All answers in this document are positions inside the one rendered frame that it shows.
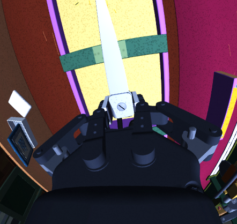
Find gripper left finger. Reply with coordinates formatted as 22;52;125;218
33;96;113;176

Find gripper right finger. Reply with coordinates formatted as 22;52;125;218
129;91;223;164

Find black handled steel shears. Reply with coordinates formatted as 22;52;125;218
94;0;135;130

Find white chalk block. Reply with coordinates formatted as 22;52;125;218
8;89;33;118

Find magenta cloth runner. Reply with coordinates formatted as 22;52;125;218
171;0;237;190

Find yellow purple shears tray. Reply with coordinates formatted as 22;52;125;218
45;0;170;139

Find blue grey small box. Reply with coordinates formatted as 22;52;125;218
6;116;39;167

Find dark green cabinet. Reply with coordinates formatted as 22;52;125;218
0;166;46;223

